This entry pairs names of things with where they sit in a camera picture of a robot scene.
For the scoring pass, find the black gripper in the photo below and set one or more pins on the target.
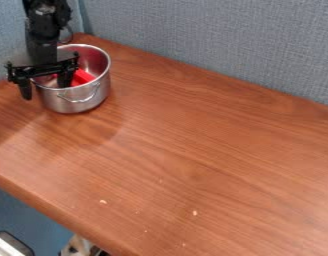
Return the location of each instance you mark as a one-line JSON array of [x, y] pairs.
[[43, 59]]

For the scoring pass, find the red plastic block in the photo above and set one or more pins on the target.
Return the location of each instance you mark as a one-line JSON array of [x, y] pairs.
[[82, 77]]

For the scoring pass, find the metal pot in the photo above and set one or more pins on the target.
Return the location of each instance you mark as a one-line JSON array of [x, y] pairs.
[[87, 95]]

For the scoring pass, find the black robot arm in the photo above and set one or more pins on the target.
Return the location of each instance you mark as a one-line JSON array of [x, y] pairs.
[[47, 18]]

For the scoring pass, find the grey device below table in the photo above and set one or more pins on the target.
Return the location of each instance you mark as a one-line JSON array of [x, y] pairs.
[[12, 246]]

